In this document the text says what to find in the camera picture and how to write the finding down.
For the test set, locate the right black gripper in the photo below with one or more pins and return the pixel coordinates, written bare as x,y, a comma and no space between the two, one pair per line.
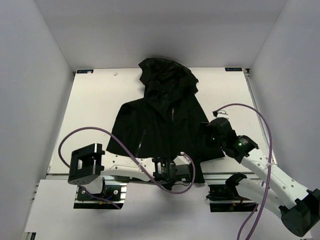
206,129

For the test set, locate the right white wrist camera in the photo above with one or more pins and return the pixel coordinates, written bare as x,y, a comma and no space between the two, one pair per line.
220,114

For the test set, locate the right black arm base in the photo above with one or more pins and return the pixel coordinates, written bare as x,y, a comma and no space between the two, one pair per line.
222,200

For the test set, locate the right blue table sticker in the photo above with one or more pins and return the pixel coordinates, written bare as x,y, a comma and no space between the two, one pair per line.
233,69

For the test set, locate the left blue table sticker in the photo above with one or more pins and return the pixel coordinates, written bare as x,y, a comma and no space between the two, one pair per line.
84,71

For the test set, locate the black jacket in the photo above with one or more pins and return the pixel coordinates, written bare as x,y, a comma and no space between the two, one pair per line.
167,119

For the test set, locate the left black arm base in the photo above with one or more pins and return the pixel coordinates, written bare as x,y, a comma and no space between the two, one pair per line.
112,197

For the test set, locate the blue table sticker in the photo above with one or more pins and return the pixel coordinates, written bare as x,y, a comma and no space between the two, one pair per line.
84,71
233,69

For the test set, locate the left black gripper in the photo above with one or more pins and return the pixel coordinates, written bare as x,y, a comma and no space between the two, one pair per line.
169,184

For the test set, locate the aluminium table frame rail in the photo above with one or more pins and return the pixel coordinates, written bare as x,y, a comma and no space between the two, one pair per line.
124,179

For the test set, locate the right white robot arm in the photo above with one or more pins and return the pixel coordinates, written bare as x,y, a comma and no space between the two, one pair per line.
294,204

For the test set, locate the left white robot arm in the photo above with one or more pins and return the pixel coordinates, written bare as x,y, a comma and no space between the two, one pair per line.
91,163

